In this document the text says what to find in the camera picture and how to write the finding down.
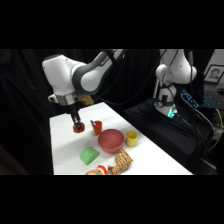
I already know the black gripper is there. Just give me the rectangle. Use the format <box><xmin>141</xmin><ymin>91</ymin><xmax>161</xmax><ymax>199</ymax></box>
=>
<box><xmin>68</xmin><ymin>103</ymin><xmax>86</xmax><ymax>132</ymax></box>

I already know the red ball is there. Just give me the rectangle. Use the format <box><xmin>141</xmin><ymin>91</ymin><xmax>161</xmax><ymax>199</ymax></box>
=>
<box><xmin>73</xmin><ymin>123</ymin><xmax>86</xmax><ymax>135</ymax></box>

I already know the pink bowl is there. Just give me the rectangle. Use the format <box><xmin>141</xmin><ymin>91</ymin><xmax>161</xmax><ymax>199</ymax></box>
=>
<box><xmin>97</xmin><ymin>128</ymin><xmax>126</xmax><ymax>154</ymax></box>

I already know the orange cup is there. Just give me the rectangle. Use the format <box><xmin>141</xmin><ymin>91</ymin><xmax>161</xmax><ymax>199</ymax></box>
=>
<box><xmin>91</xmin><ymin>120</ymin><xmax>104</xmax><ymax>136</ymax></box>

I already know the tan wrist-mounted box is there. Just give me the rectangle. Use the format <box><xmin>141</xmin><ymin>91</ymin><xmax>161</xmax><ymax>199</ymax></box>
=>
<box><xmin>77</xmin><ymin>94</ymin><xmax>94</xmax><ymax>107</ymax></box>

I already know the green sponge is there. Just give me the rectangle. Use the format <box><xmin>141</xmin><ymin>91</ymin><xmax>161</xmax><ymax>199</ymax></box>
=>
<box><xmin>79</xmin><ymin>146</ymin><xmax>101</xmax><ymax>166</ymax></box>

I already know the red and white plush toy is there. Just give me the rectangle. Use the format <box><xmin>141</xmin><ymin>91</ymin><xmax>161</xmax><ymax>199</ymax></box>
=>
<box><xmin>84</xmin><ymin>164</ymin><xmax>111</xmax><ymax>176</ymax></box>

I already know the yellow cup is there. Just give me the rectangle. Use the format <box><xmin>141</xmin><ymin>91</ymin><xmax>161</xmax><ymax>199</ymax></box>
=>
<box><xmin>125</xmin><ymin>130</ymin><xmax>139</xmax><ymax>148</ymax></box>

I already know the black curtain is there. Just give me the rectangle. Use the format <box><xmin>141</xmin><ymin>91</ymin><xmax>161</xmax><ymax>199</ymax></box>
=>
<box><xmin>0</xmin><ymin>49</ymin><xmax>214</xmax><ymax>176</ymax></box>

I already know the black robot stand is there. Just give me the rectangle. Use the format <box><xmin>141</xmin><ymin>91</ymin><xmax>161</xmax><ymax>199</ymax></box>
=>
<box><xmin>123</xmin><ymin>97</ymin><xmax>216</xmax><ymax>176</ymax></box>

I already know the blue-lit keyboard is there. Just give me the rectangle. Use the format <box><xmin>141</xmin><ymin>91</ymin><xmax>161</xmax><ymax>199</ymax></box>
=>
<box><xmin>180</xmin><ymin>88</ymin><xmax>222</xmax><ymax>110</ymax></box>

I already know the framed portrait picture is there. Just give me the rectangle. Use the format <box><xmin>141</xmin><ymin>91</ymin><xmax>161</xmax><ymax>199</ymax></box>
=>
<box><xmin>203</xmin><ymin>63</ymin><xmax>224</xmax><ymax>84</ymax></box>

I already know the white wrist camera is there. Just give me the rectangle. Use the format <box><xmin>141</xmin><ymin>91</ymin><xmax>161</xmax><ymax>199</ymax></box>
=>
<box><xmin>47</xmin><ymin>94</ymin><xmax>58</xmax><ymax>104</ymax></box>

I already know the yellow cable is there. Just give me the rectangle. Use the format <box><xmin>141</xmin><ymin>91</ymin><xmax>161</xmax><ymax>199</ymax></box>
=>
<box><xmin>209</xmin><ymin>107</ymin><xmax>224</xmax><ymax>152</ymax></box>

